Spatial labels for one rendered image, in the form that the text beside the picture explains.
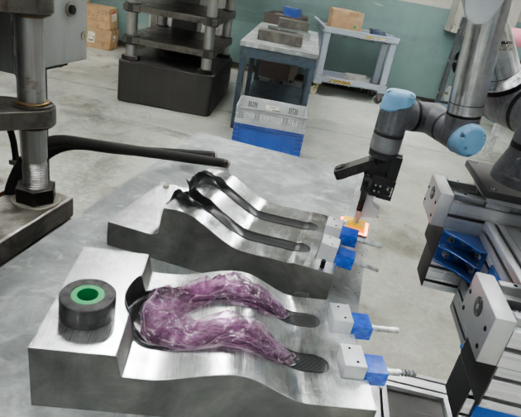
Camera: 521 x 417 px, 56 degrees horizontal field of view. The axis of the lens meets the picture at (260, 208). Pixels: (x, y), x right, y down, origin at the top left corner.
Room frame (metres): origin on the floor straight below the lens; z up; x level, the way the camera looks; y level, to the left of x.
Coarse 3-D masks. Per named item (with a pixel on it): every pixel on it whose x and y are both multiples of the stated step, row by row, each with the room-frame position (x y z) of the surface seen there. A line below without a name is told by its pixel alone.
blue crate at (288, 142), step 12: (240, 132) 3.99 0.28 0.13; (252, 132) 3.98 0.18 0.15; (264, 132) 3.99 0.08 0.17; (276, 132) 3.99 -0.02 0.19; (288, 132) 3.99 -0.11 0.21; (252, 144) 3.99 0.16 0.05; (264, 144) 3.99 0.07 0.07; (276, 144) 3.99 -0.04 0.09; (288, 144) 3.99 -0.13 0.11; (300, 144) 3.99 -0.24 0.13
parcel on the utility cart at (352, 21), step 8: (336, 8) 6.84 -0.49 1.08; (328, 16) 6.98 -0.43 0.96; (336, 16) 6.72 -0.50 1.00; (344, 16) 6.72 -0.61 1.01; (352, 16) 6.73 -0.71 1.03; (360, 16) 6.75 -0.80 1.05; (328, 24) 6.83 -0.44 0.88; (336, 24) 6.72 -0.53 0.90; (344, 24) 6.73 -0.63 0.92; (352, 24) 6.73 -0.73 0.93; (360, 24) 6.75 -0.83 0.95
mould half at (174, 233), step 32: (160, 192) 1.12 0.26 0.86; (128, 224) 0.93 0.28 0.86; (160, 224) 0.90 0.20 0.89; (192, 224) 0.89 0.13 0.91; (256, 224) 1.00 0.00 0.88; (320, 224) 1.04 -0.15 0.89; (160, 256) 0.90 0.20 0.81; (192, 256) 0.89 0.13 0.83; (224, 256) 0.88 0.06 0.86; (256, 256) 0.86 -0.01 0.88; (288, 256) 0.87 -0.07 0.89; (288, 288) 0.85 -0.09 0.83; (320, 288) 0.84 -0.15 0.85
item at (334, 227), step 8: (328, 224) 0.99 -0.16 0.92; (336, 224) 1.00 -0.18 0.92; (328, 232) 0.99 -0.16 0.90; (336, 232) 0.99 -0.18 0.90; (344, 232) 0.99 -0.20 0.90; (352, 232) 1.00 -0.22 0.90; (344, 240) 0.99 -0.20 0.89; (352, 240) 0.98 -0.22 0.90; (360, 240) 0.99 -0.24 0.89; (368, 240) 0.99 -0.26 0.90
